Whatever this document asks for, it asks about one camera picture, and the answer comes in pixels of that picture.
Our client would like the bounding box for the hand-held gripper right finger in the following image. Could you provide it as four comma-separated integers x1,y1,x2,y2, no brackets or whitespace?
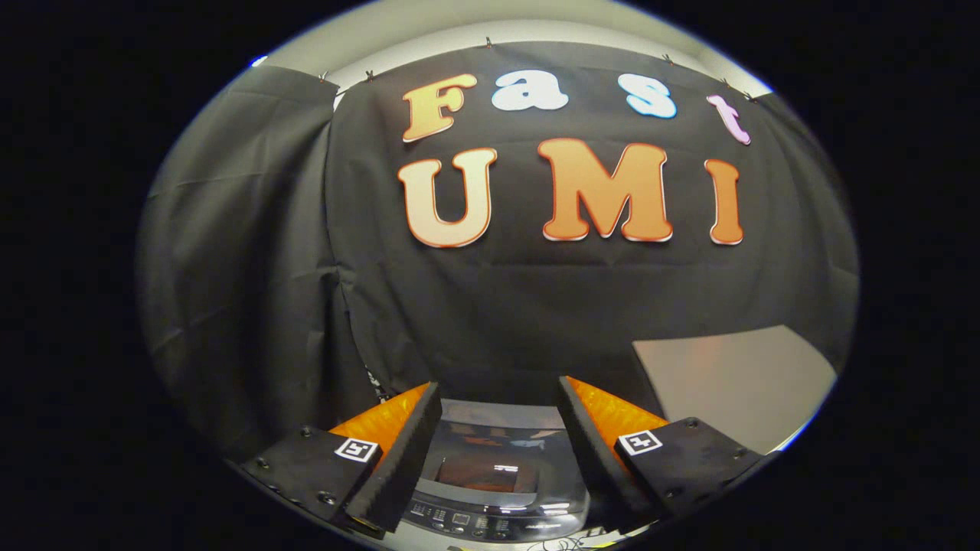
556,374,765,530

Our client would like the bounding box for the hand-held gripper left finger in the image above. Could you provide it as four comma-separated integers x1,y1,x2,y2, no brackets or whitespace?
240,380,445,534

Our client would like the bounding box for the grey washing machine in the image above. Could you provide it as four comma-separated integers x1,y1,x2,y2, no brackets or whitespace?
400,398,592,545

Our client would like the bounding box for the grey platform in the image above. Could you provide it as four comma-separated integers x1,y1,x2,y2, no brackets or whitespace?
632,324,838,455

